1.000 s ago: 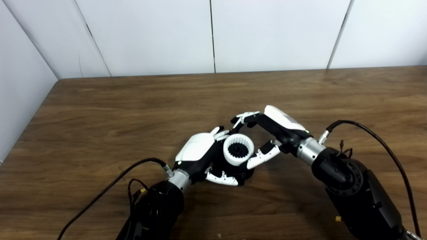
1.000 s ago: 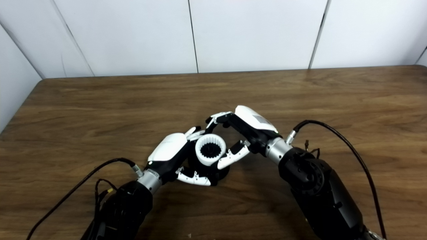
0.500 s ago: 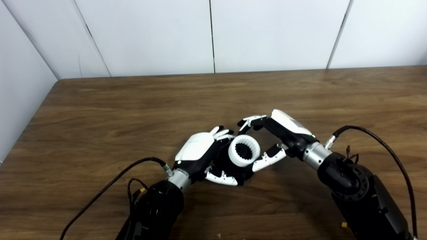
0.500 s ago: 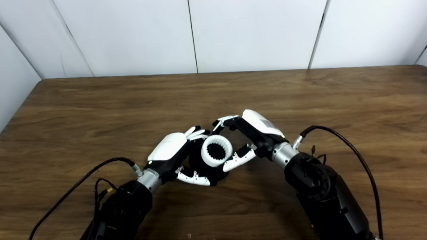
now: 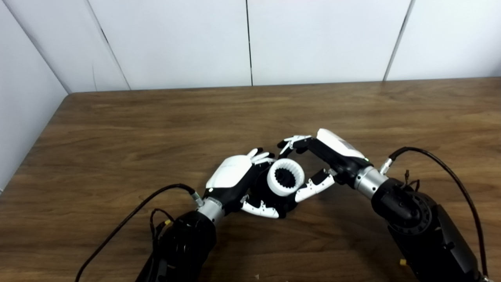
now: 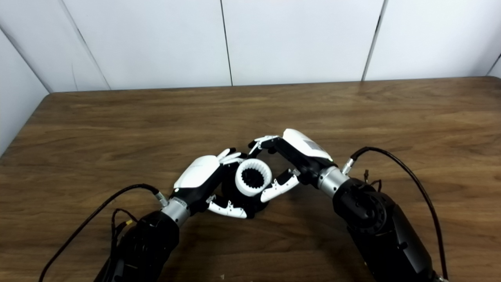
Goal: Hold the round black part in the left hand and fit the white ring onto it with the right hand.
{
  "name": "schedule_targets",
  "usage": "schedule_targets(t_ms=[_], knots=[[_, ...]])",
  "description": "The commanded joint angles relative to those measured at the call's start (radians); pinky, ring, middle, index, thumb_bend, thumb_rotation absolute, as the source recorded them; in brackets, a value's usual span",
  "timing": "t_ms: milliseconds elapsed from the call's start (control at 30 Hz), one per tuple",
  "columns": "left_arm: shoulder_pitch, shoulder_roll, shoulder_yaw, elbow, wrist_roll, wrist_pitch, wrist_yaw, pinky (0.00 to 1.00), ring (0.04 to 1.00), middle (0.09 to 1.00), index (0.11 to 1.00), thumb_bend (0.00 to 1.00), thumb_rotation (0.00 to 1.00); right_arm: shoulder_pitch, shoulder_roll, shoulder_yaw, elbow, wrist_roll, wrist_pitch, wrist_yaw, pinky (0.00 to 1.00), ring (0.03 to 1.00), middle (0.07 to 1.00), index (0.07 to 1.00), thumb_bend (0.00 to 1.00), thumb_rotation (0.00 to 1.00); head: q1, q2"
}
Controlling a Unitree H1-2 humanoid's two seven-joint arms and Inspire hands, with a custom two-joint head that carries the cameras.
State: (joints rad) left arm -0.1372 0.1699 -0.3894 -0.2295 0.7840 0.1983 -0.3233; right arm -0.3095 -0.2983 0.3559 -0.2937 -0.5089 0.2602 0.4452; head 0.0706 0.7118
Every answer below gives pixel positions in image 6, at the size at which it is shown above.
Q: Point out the round black gear part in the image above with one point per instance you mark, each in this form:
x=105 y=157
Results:
x=254 y=204

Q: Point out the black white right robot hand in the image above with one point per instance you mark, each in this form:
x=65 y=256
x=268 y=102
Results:
x=305 y=152

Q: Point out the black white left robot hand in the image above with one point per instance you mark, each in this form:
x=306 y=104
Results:
x=197 y=174

